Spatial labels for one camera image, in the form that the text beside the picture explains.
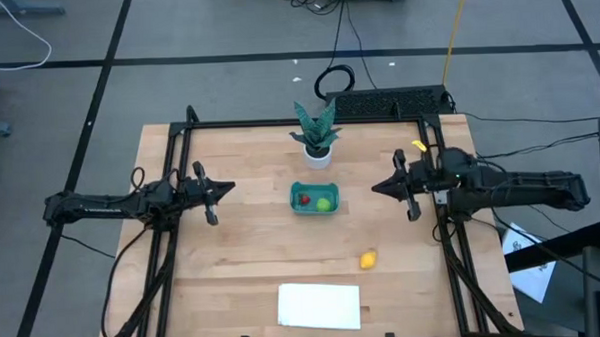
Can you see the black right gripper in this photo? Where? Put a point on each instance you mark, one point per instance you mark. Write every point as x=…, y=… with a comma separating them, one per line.
x=425, y=179

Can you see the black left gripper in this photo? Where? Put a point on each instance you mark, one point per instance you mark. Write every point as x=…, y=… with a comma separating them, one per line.
x=193, y=192

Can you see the green lime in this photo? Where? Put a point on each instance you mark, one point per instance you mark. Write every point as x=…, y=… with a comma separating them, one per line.
x=323, y=204

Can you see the yellow lemon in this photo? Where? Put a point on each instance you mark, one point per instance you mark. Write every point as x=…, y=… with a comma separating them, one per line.
x=367, y=259

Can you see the teal plastic tupperware container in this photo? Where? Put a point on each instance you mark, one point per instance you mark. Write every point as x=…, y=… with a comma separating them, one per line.
x=313, y=188

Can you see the red strawberry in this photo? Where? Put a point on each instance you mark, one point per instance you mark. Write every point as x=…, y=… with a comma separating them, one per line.
x=304, y=199

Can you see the snake plant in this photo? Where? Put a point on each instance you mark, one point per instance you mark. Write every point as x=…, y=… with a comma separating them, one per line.
x=317, y=138

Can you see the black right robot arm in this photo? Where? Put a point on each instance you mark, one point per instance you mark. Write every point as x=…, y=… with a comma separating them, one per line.
x=531, y=190

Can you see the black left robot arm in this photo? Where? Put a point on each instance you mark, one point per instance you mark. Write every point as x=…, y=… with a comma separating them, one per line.
x=91, y=208

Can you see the black perforated computer case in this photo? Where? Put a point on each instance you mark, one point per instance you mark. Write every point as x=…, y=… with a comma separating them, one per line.
x=388, y=101

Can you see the white printed paper sheet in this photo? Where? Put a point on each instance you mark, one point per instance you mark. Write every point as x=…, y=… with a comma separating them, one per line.
x=534, y=280

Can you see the black beam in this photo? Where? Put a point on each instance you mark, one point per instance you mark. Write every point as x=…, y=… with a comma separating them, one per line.
x=558, y=247

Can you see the grey stand base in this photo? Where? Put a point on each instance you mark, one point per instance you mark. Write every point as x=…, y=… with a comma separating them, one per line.
x=24, y=9

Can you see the black metal table frame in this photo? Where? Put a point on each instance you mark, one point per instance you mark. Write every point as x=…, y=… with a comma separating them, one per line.
x=238, y=124

